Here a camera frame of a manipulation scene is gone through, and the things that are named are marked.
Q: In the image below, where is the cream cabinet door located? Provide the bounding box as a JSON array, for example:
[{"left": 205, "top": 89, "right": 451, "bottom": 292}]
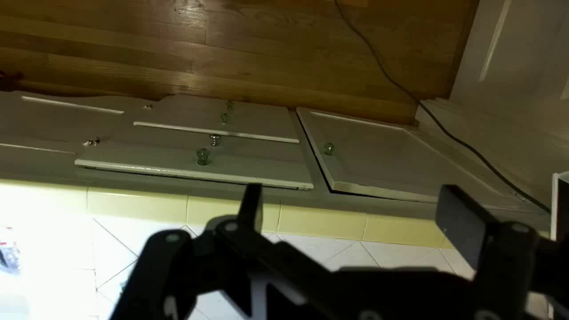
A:
[
  {"left": 74, "top": 132, "right": 317, "bottom": 192},
  {"left": 294, "top": 105, "right": 539, "bottom": 208},
  {"left": 131, "top": 95, "right": 303, "bottom": 146},
  {"left": 0, "top": 88, "right": 154, "bottom": 175}
]

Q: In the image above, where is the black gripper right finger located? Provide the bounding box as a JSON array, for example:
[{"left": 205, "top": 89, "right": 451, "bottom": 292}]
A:
[{"left": 436, "top": 184, "right": 569, "bottom": 320}]

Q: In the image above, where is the red and white package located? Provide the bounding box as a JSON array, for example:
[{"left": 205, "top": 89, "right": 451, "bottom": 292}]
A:
[{"left": 0, "top": 223, "right": 24, "bottom": 276}]

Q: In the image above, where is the black power cable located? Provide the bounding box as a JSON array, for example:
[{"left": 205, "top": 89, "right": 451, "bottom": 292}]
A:
[{"left": 333, "top": 0, "right": 554, "bottom": 214}]

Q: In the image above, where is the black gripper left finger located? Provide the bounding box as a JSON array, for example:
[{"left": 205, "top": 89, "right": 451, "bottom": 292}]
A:
[{"left": 109, "top": 184, "right": 289, "bottom": 320}]

